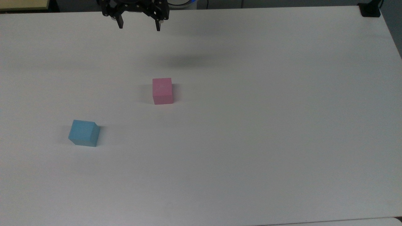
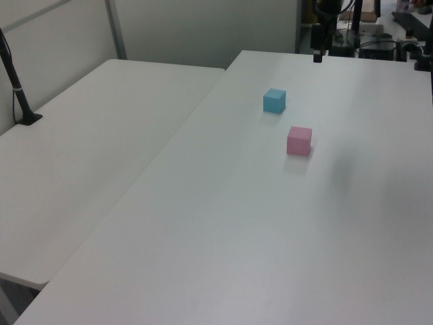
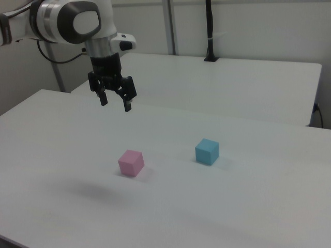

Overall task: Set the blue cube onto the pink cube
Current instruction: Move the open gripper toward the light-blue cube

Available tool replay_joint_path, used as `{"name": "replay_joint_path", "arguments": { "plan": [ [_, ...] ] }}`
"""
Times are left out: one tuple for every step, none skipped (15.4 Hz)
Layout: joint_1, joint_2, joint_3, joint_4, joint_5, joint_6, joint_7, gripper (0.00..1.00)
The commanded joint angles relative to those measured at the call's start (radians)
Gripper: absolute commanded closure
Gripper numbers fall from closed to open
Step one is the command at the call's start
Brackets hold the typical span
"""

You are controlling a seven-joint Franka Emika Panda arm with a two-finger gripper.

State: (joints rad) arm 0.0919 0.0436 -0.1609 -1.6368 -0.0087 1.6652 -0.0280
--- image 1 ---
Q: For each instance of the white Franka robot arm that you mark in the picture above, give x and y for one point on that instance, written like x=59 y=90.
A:
x=182 y=2

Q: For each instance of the blue cube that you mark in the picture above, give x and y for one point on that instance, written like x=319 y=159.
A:
x=82 y=133

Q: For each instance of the black camera pole with clamp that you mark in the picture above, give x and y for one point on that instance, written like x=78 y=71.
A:
x=370 y=9

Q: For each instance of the yellow board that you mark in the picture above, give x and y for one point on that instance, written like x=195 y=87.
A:
x=23 y=4

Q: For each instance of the pink cube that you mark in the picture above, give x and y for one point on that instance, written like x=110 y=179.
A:
x=162 y=90

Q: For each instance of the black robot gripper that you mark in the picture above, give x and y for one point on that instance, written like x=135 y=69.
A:
x=135 y=5

